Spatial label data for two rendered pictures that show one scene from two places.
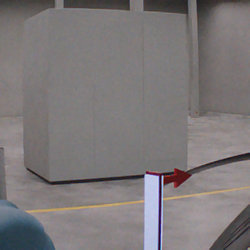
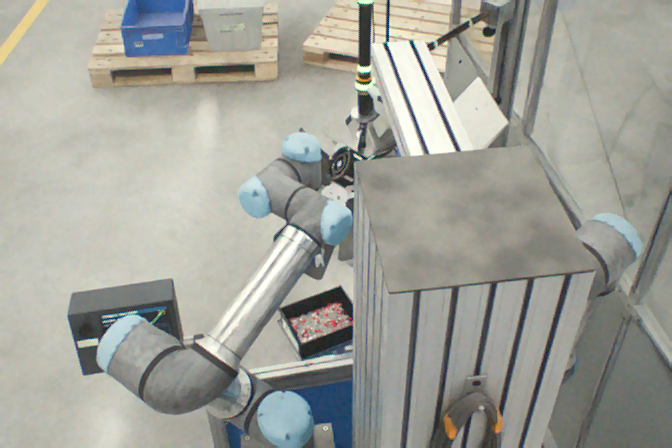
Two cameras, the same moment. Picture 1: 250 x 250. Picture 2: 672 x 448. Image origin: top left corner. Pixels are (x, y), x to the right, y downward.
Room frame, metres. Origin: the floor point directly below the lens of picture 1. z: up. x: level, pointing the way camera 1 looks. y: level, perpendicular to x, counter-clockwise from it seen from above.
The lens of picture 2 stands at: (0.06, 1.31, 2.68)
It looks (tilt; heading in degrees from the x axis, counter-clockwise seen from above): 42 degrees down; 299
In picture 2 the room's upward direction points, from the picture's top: 1 degrees counter-clockwise
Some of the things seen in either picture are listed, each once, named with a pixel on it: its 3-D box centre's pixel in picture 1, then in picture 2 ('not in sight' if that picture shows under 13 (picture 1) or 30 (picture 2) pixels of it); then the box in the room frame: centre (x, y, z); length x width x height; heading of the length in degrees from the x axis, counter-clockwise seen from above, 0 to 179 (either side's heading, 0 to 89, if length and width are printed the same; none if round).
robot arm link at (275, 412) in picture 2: not in sight; (284, 426); (0.63, 0.52, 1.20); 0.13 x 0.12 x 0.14; 169
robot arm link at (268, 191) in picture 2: not in sight; (274, 192); (0.71, 0.36, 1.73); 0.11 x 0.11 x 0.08; 79
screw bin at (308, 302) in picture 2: not in sight; (321, 321); (0.85, -0.05, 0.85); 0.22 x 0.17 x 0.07; 54
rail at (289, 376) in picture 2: not in sight; (354, 365); (0.69, 0.04, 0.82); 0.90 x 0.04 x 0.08; 39
